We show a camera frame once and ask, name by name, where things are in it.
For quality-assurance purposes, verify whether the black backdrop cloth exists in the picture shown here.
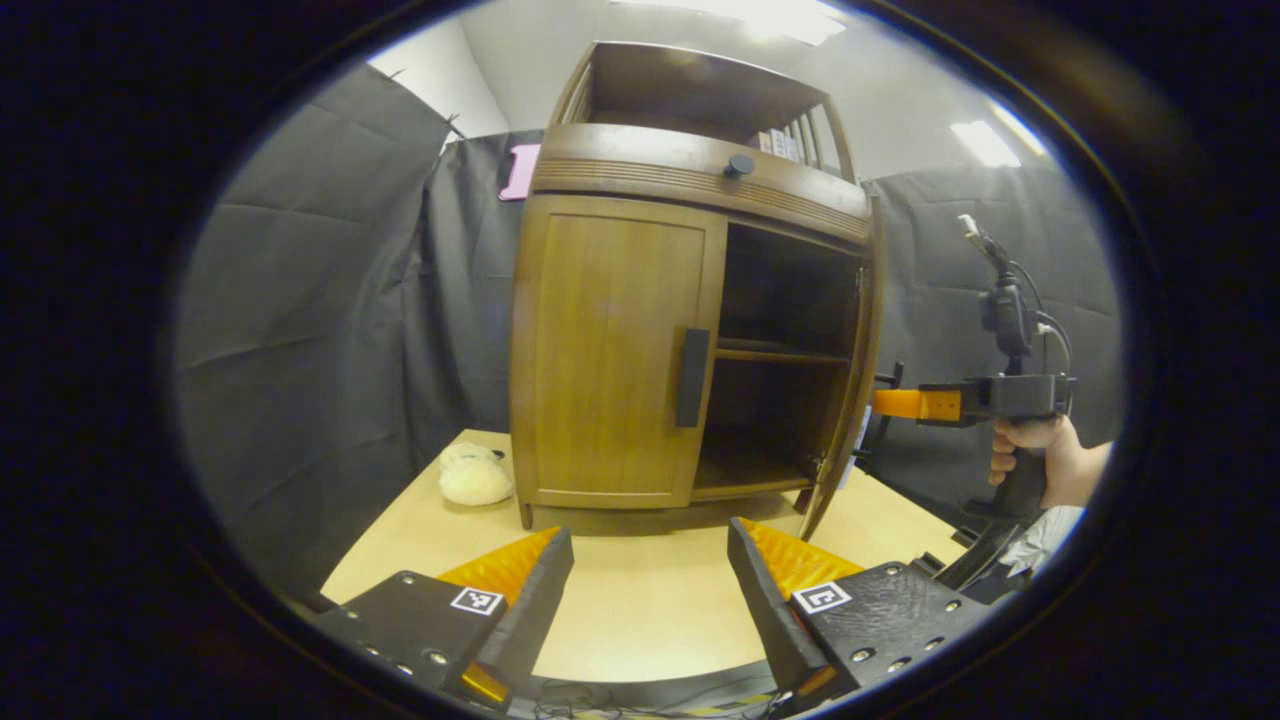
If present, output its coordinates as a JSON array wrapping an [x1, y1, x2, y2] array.
[[175, 62, 1121, 601]]

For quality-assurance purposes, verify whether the wooden double-door shoe cabinet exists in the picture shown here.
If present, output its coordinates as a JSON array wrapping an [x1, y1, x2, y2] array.
[[508, 40, 889, 541]]

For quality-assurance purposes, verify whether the small ceiling light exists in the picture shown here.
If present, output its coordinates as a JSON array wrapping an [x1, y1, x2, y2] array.
[[950, 120, 1023, 169]]

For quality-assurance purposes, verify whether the white booklet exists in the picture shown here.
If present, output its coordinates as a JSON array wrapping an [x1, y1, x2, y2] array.
[[842, 405, 873, 491]]

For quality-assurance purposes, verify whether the large rectangular ceiling light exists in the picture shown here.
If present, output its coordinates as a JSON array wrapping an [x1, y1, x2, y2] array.
[[610, 0, 849, 46]]

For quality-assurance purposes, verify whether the black metal stand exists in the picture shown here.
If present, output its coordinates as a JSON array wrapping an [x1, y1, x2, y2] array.
[[912, 518, 1031, 593]]

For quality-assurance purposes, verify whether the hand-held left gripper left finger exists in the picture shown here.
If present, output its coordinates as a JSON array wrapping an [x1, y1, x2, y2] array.
[[318, 527, 577, 711]]

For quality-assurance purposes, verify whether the wooden shoe cabinet door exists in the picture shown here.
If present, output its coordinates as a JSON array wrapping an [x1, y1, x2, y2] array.
[[512, 193, 729, 511], [798, 185, 907, 541]]

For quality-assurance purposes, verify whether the cream plush toy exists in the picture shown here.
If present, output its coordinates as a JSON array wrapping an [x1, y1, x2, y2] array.
[[438, 443, 515, 507]]

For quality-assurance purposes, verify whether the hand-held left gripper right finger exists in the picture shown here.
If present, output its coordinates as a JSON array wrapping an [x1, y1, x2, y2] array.
[[727, 517, 993, 709]]

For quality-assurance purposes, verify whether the person's light clothing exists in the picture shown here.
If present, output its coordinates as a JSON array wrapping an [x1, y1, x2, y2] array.
[[998, 505, 1087, 578]]

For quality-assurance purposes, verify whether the row of books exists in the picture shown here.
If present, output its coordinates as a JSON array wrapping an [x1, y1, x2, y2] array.
[[755, 125, 816, 166]]

